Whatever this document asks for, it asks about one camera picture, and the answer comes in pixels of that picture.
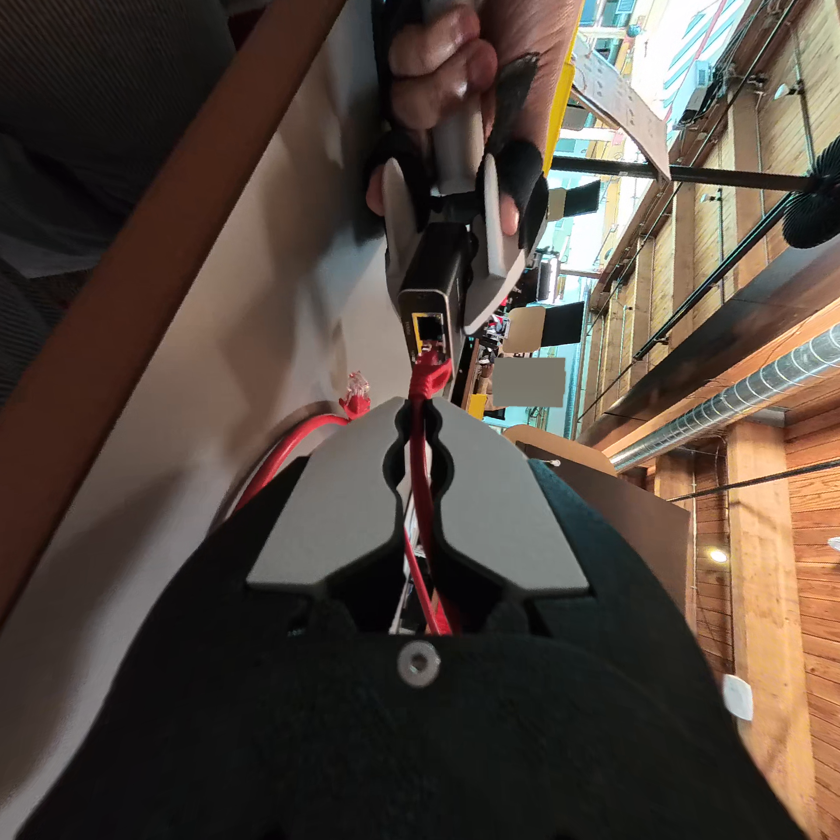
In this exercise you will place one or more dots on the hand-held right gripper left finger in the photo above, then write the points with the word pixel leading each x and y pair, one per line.
pixel 328 518

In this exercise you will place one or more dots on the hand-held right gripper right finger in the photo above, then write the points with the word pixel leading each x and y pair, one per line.
pixel 512 518

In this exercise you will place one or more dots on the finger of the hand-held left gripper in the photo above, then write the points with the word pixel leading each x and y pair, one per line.
pixel 499 275
pixel 400 243

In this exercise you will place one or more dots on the black ethernet adapter box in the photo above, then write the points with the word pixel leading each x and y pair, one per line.
pixel 430 275

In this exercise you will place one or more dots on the wooden plank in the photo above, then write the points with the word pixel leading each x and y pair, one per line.
pixel 623 98

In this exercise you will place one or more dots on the black pole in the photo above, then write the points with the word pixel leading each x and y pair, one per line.
pixel 689 176

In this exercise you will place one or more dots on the dark ribbed fabric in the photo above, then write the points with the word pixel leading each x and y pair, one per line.
pixel 98 131

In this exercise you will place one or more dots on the black round fan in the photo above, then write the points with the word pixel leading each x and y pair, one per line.
pixel 814 197

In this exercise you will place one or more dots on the spiral silver duct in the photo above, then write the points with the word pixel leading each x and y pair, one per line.
pixel 722 407

